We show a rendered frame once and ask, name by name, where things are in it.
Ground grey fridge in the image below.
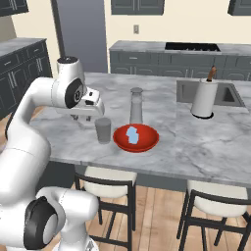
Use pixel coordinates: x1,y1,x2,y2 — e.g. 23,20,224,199
50,0,109,75

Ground black stool with cream seat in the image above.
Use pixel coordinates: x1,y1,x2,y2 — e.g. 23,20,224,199
176,179,251,251
74,165,138,251

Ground dark grey base cupboards with hob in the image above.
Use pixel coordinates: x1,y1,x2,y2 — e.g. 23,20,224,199
108,39,251,82

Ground tall grey glass jar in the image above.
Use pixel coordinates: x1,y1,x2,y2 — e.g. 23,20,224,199
128,86,145,126

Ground dark grey island base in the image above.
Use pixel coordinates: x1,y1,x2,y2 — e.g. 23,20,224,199
38,160,251,197

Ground grey glass cup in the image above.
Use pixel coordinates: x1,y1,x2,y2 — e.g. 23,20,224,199
94,118,113,145

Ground dark grey base cupboard run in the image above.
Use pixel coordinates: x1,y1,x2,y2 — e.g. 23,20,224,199
0,37,54,121

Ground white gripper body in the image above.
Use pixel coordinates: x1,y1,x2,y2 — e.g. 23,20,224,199
55,97,106,118

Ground red ice bowl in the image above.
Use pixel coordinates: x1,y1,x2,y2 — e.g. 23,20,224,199
112,124,161,154

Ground pale blue ice cube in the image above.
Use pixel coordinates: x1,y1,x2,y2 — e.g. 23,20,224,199
125,125,140,137
128,133,142,145

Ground black hob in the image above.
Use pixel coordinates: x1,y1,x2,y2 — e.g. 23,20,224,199
164,41,222,54

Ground dark grey wall cupboard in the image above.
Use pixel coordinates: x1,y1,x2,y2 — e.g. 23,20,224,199
0,0,30,18
226,0,251,17
110,0,166,17

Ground white paper towel roll holder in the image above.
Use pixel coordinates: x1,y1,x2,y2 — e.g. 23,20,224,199
190,66,220,121

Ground grey sink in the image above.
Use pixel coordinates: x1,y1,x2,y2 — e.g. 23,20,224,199
176,79,246,109

